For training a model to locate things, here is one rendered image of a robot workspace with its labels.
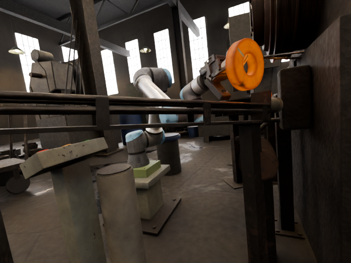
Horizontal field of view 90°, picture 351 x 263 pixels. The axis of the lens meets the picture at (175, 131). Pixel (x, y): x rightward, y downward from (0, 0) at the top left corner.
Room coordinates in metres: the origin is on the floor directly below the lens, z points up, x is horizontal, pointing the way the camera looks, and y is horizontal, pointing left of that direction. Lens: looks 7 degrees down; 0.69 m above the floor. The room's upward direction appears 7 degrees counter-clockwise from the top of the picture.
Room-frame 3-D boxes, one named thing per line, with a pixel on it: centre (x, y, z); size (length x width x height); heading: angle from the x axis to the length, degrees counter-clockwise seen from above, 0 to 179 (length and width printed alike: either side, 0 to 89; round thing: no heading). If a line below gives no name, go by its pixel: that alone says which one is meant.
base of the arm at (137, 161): (1.17, 0.28, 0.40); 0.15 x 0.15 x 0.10
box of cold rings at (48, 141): (3.70, 1.94, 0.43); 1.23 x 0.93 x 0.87; 154
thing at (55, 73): (5.30, 3.30, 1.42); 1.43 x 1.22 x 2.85; 71
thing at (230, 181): (1.49, -0.50, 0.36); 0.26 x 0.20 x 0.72; 11
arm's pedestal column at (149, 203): (1.17, 0.28, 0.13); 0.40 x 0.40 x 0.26; 68
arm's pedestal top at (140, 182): (1.17, 0.28, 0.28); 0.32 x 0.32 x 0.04; 68
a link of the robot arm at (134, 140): (1.17, 0.27, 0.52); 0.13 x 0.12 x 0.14; 123
